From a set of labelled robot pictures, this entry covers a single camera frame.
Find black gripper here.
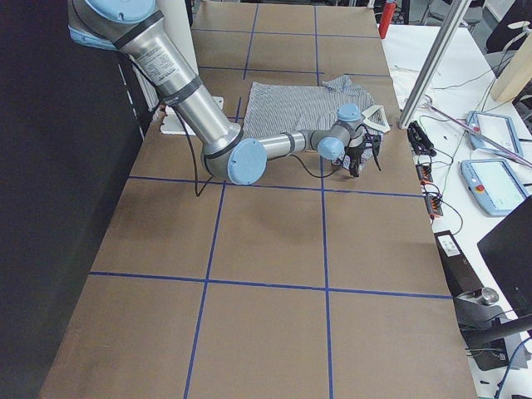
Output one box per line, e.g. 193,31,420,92
341,128,382,177

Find blue white striped polo shirt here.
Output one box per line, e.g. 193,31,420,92
244,76,375,138

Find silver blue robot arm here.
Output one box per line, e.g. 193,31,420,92
67,1,382,185

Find black handheld tool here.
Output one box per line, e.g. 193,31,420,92
407,121,436,156

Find orange black connector strip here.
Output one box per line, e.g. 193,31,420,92
416,163,443,220

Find metal reacher grabber tool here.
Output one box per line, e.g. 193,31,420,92
420,94,532,167

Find near blue teach pendant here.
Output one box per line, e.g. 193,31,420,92
460,158,529,217

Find blue teach pendant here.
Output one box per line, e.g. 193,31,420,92
466,111,523,156
460,158,529,217

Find far blue teach pendant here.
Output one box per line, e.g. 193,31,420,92
466,111,523,156

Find black box with label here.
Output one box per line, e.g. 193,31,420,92
434,230,483,297

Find red cylinder tube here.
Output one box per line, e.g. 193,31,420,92
378,0,397,39

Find black monitor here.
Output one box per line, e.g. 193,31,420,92
477,198,532,316

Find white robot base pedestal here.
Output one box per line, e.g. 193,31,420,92
160,106,195,135

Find aluminium frame post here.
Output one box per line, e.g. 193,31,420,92
398,0,471,129

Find black camera mount with knob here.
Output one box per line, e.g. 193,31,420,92
453,288,531,348

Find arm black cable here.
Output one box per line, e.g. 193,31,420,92
124,53,213,198

